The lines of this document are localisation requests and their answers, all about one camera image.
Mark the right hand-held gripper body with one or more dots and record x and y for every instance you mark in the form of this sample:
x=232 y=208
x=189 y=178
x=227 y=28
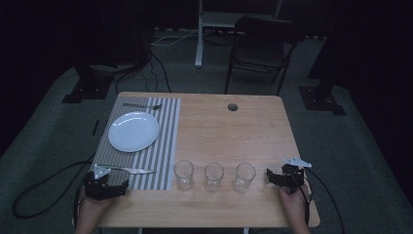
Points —
x=293 y=177

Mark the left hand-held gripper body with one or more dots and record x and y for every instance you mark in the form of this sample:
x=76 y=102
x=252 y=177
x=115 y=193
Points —
x=96 y=188

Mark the person's left hand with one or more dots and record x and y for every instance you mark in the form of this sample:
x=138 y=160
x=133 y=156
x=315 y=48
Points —
x=92 y=206

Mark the person's right hand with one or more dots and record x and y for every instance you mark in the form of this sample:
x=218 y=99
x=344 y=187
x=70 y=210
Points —
x=294 y=204

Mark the silver table knife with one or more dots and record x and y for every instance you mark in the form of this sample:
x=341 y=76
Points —
x=130 y=169

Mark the clear drinking glass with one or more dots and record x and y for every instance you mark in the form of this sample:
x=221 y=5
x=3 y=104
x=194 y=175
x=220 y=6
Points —
x=183 y=174
x=244 y=177
x=214 y=177

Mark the white round plate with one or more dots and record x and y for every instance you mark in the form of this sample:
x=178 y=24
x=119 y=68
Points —
x=133 y=131

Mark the grey striped placemat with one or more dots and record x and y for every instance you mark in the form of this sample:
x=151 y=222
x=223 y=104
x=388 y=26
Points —
x=162 y=143

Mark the small black floor strip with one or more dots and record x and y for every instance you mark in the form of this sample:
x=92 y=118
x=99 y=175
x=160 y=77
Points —
x=95 y=127

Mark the silver fork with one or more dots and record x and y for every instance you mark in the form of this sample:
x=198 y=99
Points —
x=142 y=106

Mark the black folding chair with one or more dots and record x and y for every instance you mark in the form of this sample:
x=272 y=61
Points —
x=259 y=48

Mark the black stand base plate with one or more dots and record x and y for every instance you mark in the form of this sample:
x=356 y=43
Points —
x=87 y=89
x=319 y=100

